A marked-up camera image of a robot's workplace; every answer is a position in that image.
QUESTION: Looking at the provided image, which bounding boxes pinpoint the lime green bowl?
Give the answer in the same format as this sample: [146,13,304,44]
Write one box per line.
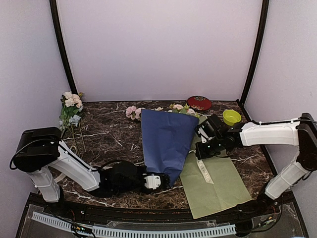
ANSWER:
[222,110,242,126]

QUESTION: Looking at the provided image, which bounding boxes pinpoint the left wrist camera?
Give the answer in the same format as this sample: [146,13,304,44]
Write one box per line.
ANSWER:
[109,161,137,186]

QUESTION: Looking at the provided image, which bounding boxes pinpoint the cream ribbon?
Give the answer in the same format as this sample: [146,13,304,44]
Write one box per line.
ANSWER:
[55,145,215,184]

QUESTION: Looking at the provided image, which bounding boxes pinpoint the yellow-green wrapping paper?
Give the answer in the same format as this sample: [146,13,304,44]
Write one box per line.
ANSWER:
[179,116,252,219]

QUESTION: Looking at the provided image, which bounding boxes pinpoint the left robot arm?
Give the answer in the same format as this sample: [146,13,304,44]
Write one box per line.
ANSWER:
[9,127,170,216]

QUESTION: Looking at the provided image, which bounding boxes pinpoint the cream rose stem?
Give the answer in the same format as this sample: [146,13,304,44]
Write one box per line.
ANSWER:
[168,104,200,118]

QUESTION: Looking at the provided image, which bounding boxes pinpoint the right black frame post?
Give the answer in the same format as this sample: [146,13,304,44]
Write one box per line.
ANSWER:
[239,0,270,105]

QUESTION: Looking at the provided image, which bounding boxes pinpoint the light blue wrapping paper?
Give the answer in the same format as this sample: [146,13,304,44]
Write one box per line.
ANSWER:
[141,109,199,187]

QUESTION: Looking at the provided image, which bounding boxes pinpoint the pink rose stem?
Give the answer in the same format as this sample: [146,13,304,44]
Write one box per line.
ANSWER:
[125,106,144,121]

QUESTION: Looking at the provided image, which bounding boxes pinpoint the red decorated round plate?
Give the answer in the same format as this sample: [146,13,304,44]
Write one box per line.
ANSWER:
[187,96,212,111]

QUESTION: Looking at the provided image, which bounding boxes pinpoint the remaining white rose stems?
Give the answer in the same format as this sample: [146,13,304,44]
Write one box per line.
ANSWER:
[59,91,84,155]

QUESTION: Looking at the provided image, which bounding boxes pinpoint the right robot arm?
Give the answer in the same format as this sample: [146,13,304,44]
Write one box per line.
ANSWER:
[195,113,317,215]

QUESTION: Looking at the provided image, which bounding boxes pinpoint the left black frame post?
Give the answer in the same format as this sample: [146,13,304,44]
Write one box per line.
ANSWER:
[49,0,78,94]

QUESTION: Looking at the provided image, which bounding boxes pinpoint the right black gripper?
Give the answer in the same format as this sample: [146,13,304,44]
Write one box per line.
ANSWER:
[195,136,224,160]

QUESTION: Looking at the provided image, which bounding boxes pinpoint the white slotted cable duct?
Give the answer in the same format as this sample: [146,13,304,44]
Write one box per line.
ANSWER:
[32,212,236,238]

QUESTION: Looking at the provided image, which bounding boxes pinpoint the black frame post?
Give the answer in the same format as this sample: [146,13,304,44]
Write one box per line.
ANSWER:
[239,0,270,105]
[49,0,78,94]

